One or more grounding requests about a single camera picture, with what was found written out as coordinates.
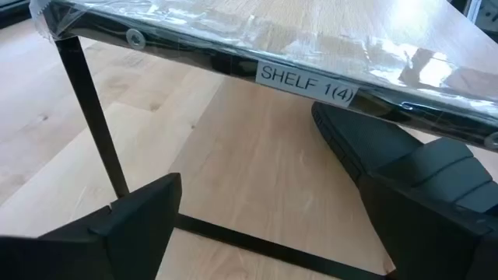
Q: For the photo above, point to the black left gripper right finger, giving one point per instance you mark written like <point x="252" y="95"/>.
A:
<point x="428" y="241"/>

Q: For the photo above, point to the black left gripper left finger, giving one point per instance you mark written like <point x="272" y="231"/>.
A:
<point x="116" y="241"/>

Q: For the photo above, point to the black slide sandal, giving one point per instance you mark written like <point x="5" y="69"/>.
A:
<point x="369" y="144"/>

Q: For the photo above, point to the white shelf label sticker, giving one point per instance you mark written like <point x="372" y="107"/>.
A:
<point x="307" y="83"/>

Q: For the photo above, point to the clear plastic wrap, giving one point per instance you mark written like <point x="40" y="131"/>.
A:
<point x="194" y="19"/>

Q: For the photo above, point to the wooden shelf with black frame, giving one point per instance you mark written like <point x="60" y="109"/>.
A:
<point x="350" y="35"/>

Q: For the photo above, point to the black aluminium table frame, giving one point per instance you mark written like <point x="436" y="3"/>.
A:
<point x="11" y="15"/>

